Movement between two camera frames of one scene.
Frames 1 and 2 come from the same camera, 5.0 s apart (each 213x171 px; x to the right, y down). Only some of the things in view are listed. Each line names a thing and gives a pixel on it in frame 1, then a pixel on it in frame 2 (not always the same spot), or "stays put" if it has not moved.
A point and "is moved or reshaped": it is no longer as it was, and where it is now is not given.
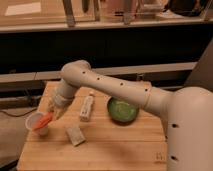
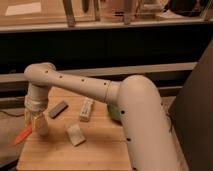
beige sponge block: (76, 135) stays put
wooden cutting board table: (110, 145) stays put
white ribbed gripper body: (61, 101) to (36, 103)
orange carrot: (45, 119) is moved or reshaped
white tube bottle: (85, 113) stays put
